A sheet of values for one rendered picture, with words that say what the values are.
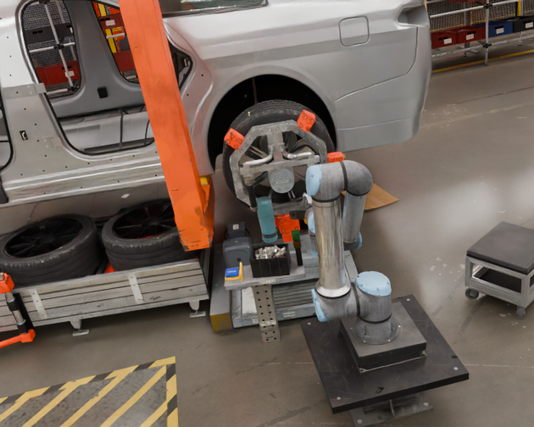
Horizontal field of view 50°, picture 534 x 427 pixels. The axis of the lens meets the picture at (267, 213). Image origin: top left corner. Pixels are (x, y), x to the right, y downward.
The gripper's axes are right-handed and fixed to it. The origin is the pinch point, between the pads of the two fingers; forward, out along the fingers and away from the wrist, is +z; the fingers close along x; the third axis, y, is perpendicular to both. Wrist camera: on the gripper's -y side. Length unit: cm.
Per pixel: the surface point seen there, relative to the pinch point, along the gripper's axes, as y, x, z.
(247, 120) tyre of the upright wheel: -22, 46, 30
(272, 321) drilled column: -26, -63, 4
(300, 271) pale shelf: -7.4, -33.3, -4.9
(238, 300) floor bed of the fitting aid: -45, -62, 39
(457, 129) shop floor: 181, -15, 264
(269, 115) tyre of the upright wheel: -10, 47, 29
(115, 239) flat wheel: -115, -16, 57
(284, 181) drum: -8.0, 12.0, 13.3
